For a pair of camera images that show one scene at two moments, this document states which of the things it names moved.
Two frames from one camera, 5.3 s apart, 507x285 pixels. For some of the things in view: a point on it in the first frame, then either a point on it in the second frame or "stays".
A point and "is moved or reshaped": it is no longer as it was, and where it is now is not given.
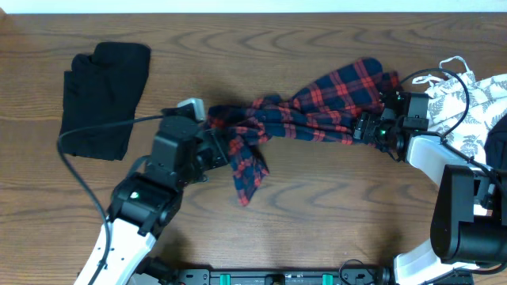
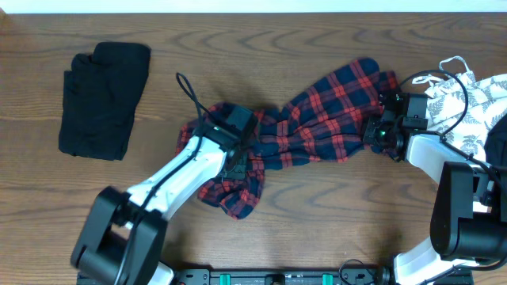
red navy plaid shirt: x=324 y=110 is moved or reshaped
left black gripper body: x=209 y=153 to x=240 y=170
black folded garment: x=101 y=87 stays
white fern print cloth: x=446 y=96 stays
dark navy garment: x=496 y=145 stays
